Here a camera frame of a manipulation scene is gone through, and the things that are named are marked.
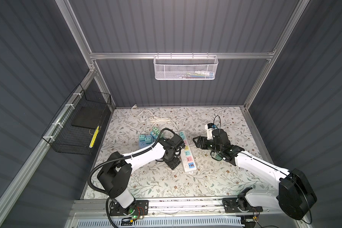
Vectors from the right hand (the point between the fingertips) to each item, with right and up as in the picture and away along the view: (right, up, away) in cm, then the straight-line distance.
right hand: (198, 140), depth 84 cm
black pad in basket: (-60, +14, -9) cm, 62 cm away
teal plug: (-36, 0, +10) cm, 37 cm away
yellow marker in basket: (-54, +4, -14) cm, 56 cm away
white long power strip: (-7, -11, +6) cm, 14 cm away
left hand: (-16, -13, +1) cm, 21 cm away
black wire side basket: (-67, +7, -12) cm, 69 cm away
